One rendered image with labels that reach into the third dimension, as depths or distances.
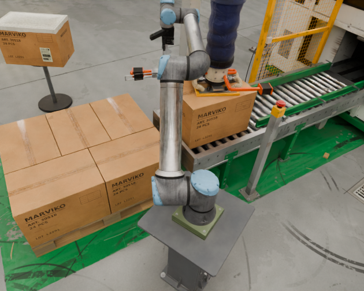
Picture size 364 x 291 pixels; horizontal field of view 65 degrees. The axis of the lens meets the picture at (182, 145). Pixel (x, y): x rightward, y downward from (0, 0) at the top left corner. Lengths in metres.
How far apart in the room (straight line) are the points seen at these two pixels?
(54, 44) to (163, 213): 2.19
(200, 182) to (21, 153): 1.54
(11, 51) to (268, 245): 3.07
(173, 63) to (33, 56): 2.27
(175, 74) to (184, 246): 0.87
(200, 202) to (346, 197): 2.02
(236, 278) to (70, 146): 1.62
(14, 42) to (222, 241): 2.77
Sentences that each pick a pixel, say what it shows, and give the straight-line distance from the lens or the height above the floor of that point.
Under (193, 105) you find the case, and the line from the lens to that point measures 2.10.
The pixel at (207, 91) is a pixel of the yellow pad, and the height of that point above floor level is 0.97.
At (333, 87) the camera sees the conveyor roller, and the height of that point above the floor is 0.55.
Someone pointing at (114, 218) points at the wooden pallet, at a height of 0.07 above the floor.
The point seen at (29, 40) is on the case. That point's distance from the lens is 3.37.
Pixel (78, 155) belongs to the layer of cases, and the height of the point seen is 0.54.
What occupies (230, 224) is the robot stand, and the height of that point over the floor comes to 0.75.
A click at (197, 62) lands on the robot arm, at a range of 1.40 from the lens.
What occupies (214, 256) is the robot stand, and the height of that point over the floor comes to 0.75.
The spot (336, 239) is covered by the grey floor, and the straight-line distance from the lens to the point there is 2.86.
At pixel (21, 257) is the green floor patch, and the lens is 2.60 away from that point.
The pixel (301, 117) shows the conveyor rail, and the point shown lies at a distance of 2.90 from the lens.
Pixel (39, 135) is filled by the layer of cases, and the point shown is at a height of 0.54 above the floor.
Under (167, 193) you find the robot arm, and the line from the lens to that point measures 1.41.
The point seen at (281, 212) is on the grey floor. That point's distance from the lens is 2.80.
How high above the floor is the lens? 2.15
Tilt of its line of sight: 43 degrees down
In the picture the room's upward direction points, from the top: 5 degrees clockwise
